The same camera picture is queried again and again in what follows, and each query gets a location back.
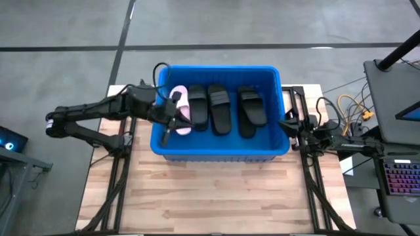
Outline computer with blue light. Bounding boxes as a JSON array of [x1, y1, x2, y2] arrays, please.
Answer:
[[0, 126, 29, 153]]

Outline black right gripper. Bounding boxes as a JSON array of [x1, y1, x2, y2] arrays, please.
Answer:
[[278, 111, 318, 151]]

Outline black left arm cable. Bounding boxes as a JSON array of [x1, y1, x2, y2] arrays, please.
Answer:
[[152, 62, 172, 100]]

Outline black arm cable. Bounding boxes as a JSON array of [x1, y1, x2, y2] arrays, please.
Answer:
[[152, 62, 172, 100], [314, 96, 343, 131]]

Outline blue plastic bin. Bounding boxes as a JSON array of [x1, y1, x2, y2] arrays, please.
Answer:
[[150, 65, 291, 162]]

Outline grey desk top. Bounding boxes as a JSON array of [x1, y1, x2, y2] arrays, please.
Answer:
[[363, 58, 420, 146]]

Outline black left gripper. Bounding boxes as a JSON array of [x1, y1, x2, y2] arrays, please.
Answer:
[[149, 92, 194, 147]]

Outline pink slide sandal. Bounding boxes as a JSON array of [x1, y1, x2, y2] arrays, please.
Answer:
[[168, 85, 192, 136]]

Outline black pole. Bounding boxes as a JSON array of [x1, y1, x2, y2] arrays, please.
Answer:
[[377, 29, 420, 71]]

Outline white paper sheet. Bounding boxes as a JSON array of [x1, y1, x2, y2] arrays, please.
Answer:
[[339, 156, 354, 176]]

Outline tablet screen with black rim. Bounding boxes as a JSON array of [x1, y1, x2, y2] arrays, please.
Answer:
[[394, 100, 420, 122]]

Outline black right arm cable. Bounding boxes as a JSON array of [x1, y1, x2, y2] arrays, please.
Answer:
[[314, 96, 343, 131]]

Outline grey metal stand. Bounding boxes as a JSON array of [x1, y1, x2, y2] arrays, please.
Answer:
[[0, 147, 53, 236]]

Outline backlit laptop keyboard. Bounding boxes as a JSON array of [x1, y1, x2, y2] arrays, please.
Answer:
[[382, 159, 420, 197]]

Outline yellow cable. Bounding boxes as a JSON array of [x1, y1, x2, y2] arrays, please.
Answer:
[[337, 94, 375, 135]]

